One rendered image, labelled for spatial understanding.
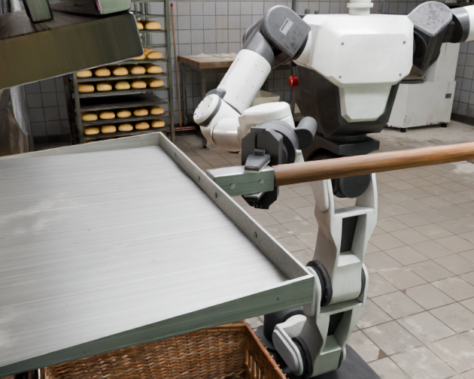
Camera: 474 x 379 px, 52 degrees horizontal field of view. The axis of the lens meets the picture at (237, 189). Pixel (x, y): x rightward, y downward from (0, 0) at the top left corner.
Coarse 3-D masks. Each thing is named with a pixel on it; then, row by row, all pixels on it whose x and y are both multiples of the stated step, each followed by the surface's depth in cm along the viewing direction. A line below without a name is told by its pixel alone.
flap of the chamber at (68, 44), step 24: (0, 24) 50; (24, 24) 37; (48, 24) 30; (72, 24) 26; (96, 24) 26; (120, 24) 27; (0, 48) 25; (24, 48) 25; (48, 48) 26; (72, 48) 26; (96, 48) 27; (120, 48) 27; (0, 72) 25; (24, 72) 26; (48, 72) 26; (72, 72) 27
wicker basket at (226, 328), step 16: (176, 336) 105; (192, 336) 107; (208, 336) 109; (240, 336) 113; (256, 336) 108; (112, 352) 101; (128, 352) 102; (144, 352) 103; (160, 352) 105; (176, 352) 107; (192, 352) 109; (208, 352) 110; (224, 352) 112; (240, 352) 114; (256, 352) 107; (48, 368) 96; (80, 368) 99; (96, 368) 101; (112, 368) 102; (144, 368) 105; (160, 368) 107; (176, 368) 109; (192, 368) 110; (208, 368) 112; (224, 368) 114; (240, 368) 116; (272, 368) 99
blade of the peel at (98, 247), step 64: (0, 192) 66; (64, 192) 67; (128, 192) 67; (192, 192) 67; (0, 256) 49; (64, 256) 50; (128, 256) 50; (192, 256) 50; (256, 256) 50; (0, 320) 39; (64, 320) 39; (128, 320) 40; (192, 320) 38
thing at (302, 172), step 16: (464, 144) 81; (320, 160) 72; (336, 160) 72; (352, 160) 73; (368, 160) 74; (384, 160) 74; (400, 160) 76; (416, 160) 77; (432, 160) 78; (448, 160) 80; (464, 160) 82; (288, 176) 68; (304, 176) 70; (320, 176) 71; (336, 176) 72
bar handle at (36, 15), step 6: (24, 0) 34; (30, 0) 34; (36, 0) 34; (42, 0) 34; (24, 6) 51; (30, 6) 34; (36, 6) 34; (42, 6) 34; (48, 6) 35; (30, 12) 34; (36, 12) 34; (42, 12) 35; (48, 12) 35; (30, 18) 34; (36, 18) 35; (42, 18) 35; (48, 18) 35
